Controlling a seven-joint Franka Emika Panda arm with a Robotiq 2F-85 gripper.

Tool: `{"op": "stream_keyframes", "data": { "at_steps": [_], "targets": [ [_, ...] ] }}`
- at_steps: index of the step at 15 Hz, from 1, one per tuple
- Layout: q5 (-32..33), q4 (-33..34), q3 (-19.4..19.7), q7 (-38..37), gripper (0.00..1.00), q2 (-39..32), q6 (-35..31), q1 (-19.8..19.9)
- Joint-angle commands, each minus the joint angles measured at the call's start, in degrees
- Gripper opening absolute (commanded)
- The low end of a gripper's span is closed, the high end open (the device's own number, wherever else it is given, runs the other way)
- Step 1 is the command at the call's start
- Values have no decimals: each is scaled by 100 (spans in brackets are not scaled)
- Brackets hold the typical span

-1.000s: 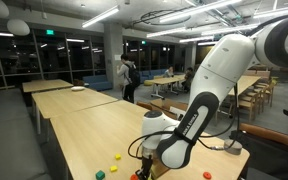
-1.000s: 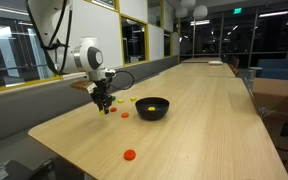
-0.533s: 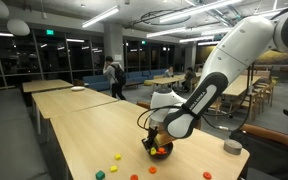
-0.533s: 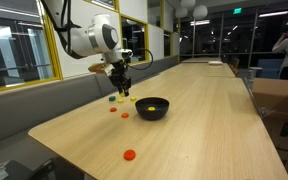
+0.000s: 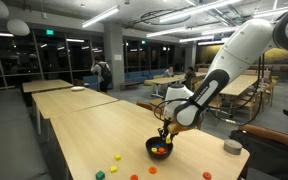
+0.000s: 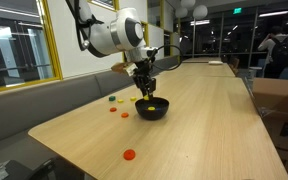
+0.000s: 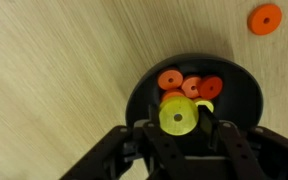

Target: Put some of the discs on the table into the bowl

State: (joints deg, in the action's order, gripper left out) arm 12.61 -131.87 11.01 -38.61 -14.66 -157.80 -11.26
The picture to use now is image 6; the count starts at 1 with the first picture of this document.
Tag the black bowl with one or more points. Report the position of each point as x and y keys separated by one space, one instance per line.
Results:
x=144 y=114

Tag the plain cardboard box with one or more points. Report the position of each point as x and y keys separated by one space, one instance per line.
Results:
x=273 y=93

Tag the open cardboard box with paper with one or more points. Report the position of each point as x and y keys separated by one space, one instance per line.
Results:
x=284 y=136

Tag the small orange disc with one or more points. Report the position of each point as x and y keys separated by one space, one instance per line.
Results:
x=125 y=115
x=113 y=109

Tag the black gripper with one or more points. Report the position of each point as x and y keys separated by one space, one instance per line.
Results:
x=143 y=71

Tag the wooden chair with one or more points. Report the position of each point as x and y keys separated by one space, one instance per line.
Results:
x=234 y=63

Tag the standing person white shirt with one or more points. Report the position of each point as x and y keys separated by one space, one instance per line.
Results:
x=267 y=45

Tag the yellow block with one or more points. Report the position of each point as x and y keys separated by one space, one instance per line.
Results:
x=133 y=99
x=120 y=100

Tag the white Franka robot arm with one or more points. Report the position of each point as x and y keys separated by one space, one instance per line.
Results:
x=100 y=36

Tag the black backpack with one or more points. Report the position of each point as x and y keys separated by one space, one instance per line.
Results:
x=281 y=51

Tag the tan wrist camera mount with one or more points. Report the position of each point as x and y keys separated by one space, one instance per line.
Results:
x=122 y=68

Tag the white round side table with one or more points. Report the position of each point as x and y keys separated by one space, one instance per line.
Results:
x=254 y=69

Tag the black bag with label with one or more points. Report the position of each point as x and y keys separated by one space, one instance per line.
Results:
x=17 y=170

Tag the white plate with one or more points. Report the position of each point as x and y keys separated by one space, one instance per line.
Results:
x=215 y=62

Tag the green exit sign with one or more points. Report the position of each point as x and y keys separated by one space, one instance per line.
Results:
x=237 y=10

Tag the light wooden table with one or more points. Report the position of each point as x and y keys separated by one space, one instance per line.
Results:
x=200 y=70
x=199 y=60

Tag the narrow yellow framed window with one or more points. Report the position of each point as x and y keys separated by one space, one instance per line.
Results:
x=167 y=43

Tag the grey bench sofa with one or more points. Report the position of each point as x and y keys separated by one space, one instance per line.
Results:
x=34 y=106

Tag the large yellow framed window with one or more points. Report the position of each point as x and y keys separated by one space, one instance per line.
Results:
x=17 y=50

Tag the white globe lamp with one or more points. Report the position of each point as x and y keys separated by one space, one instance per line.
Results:
x=188 y=3
x=181 y=12
x=200 y=12

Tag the green block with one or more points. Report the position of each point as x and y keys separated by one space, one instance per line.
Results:
x=112 y=98

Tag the large orange disc with hole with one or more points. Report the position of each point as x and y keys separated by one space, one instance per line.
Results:
x=129 y=154

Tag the fluorescent ceiling light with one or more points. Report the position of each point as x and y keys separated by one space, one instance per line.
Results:
x=200 y=22
x=273 y=13

